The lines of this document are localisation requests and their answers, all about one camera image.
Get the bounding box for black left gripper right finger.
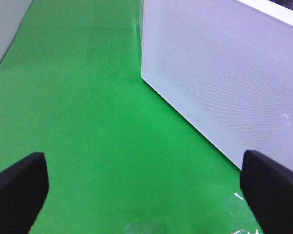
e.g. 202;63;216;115
240;150;293;234

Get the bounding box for clear tape patch centre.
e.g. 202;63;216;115
124;222;167;234

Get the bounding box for clear tape patch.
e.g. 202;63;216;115
221;191;263;234
124;222;167;234

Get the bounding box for clear tape patch right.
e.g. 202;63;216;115
221;191;263;234

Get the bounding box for white microwave door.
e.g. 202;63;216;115
142;0;293;171

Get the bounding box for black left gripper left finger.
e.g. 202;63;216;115
0;152;49;234

